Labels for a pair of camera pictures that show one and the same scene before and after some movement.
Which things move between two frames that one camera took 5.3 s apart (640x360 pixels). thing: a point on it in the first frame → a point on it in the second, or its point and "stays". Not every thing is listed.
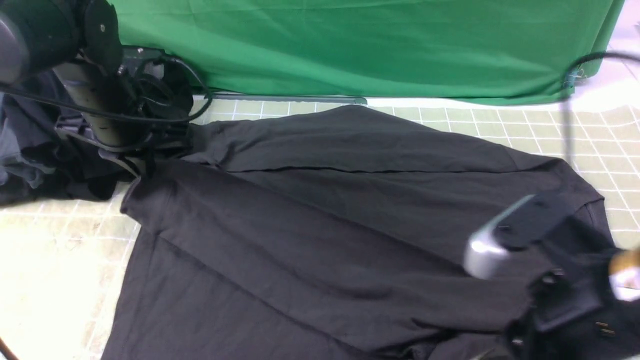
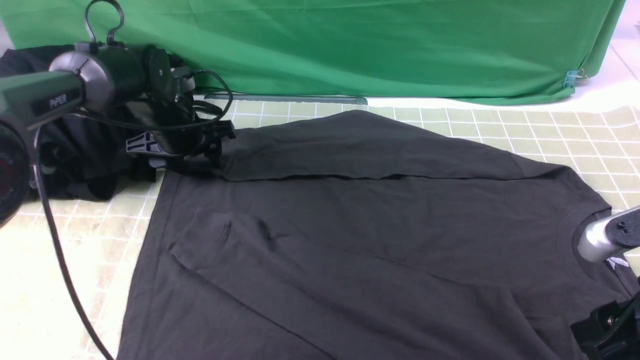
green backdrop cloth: (490, 50) stays
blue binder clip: (573, 77) stays
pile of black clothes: (46, 151) stays
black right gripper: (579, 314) → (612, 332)
